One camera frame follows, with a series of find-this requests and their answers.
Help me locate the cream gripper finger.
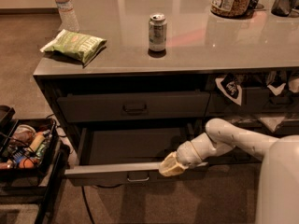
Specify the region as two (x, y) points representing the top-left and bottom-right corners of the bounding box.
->
(159, 152), (187, 177)

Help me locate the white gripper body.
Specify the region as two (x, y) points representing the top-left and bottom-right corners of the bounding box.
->
(176, 141), (203, 168)

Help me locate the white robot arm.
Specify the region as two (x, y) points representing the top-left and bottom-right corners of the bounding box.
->
(159, 119), (299, 224)

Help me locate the white paper in drawer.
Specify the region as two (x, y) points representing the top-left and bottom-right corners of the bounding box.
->
(230, 114), (299, 133)

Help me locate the grey drawer cabinet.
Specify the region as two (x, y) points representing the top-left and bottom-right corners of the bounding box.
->
(35, 0), (298, 173)

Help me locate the black white snack bag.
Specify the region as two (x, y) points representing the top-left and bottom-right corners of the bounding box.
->
(215, 74), (242, 105)

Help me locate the silver soda can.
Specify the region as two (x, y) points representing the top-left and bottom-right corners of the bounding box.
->
(149, 13), (167, 52)

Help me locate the black bin with groceries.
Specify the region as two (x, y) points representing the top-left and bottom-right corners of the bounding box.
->
(0, 119), (58, 177)

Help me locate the green chip bag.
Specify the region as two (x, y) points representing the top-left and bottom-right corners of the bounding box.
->
(40, 29), (107, 65)

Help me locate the clear plastic water bottle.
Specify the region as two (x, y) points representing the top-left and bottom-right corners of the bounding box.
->
(54, 0), (79, 32)

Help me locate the dark glass container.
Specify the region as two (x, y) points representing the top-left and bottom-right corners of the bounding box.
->
(271, 0), (299, 17)

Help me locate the black floor cable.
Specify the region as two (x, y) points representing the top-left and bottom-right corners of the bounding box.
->
(45, 113), (124, 224)

